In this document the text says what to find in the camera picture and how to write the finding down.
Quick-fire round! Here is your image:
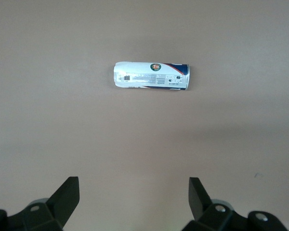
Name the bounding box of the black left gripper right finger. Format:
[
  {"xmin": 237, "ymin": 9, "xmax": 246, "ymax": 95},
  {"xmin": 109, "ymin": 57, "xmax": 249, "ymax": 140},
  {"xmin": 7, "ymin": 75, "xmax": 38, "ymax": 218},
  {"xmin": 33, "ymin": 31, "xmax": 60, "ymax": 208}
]
[{"xmin": 184, "ymin": 177, "xmax": 286, "ymax": 231}]

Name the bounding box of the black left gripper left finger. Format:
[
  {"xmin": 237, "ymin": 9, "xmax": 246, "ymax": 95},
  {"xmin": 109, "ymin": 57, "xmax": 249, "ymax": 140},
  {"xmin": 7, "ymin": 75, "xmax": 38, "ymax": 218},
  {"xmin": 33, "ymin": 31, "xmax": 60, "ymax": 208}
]
[{"xmin": 0, "ymin": 176, "xmax": 80, "ymax": 231}]

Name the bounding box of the white tennis ball can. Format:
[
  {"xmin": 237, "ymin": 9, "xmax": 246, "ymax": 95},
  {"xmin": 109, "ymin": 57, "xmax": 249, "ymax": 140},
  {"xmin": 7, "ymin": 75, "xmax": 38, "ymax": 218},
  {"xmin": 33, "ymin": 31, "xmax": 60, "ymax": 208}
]
[{"xmin": 113, "ymin": 61, "xmax": 191, "ymax": 91}]

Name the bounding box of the brown table cover sheet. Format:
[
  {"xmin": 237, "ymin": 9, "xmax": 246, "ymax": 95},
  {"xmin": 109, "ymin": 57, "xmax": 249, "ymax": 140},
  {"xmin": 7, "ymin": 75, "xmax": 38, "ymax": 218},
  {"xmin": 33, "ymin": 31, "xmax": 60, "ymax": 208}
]
[{"xmin": 0, "ymin": 0, "xmax": 289, "ymax": 231}]

